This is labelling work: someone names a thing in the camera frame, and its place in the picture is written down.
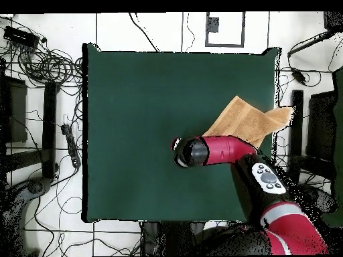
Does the tan terry towel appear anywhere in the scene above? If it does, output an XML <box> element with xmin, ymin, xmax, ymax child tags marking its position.
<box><xmin>202</xmin><ymin>95</ymin><xmax>293</xmax><ymax>149</ymax></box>

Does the black flat panel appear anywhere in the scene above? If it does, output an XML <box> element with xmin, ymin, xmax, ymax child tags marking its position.
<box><xmin>0</xmin><ymin>76</ymin><xmax>28</xmax><ymax>144</ymax></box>
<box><xmin>306</xmin><ymin>90</ymin><xmax>338</xmax><ymax>161</ymax></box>

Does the dark green table cloth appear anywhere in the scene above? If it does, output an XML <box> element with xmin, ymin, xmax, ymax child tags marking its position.
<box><xmin>81</xmin><ymin>42</ymin><xmax>281</xmax><ymax>224</ymax></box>

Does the black power strip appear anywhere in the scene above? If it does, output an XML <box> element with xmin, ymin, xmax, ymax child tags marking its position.
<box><xmin>60</xmin><ymin>123</ymin><xmax>81</xmax><ymax>169</ymax></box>

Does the black upright bar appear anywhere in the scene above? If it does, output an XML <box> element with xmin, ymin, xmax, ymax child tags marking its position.
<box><xmin>287</xmin><ymin>89</ymin><xmax>304</xmax><ymax>184</ymax></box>
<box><xmin>42</xmin><ymin>81</ymin><xmax>58</xmax><ymax>179</ymax></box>

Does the black power adapter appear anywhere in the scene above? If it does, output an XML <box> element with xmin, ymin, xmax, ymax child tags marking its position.
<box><xmin>290</xmin><ymin>66</ymin><xmax>307</xmax><ymax>85</ymax></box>

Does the black stand base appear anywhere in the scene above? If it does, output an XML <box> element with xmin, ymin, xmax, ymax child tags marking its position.
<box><xmin>5</xmin><ymin>176</ymin><xmax>53</xmax><ymax>215</ymax></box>
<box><xmin>297</xmin><ymin>184</ymin><xmax>336</xmax><ymax>215</ymax></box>

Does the black electronics box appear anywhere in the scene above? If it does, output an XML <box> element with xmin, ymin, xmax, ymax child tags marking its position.
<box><xmin>3</xmin><ymin>25</ymin><xmax>41</xmax><ymax>49</ymax></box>

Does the black rod with head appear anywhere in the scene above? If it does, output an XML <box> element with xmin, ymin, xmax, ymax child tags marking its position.
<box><xmin>287</xmin><ymin>11</ymin><xmax>343</xmax><ymax>58</ymax></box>

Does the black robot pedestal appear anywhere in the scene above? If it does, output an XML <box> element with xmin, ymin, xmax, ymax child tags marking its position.
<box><xmin>140</xmin><ymin>220</ymin><xmax>205</xmax><ymax>256</ymax></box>

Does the long black cable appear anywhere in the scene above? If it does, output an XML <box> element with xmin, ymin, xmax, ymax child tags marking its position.
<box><xmin>128</xmin><ymin>11</ymin><xmax>161</xmax><ymax>52</ymax></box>

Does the grey rectangular frame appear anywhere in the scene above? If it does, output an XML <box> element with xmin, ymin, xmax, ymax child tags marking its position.
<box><xmin>205</xmin><ymin>11</ymin><xmax>245</xmax><ymax>48</ymax></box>

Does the black cable tangle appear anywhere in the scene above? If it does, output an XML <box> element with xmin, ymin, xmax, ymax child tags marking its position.
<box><xmin>0</xmin><ymin>44</ymin><xmax>84</xmax><ymax>89</ymax></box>

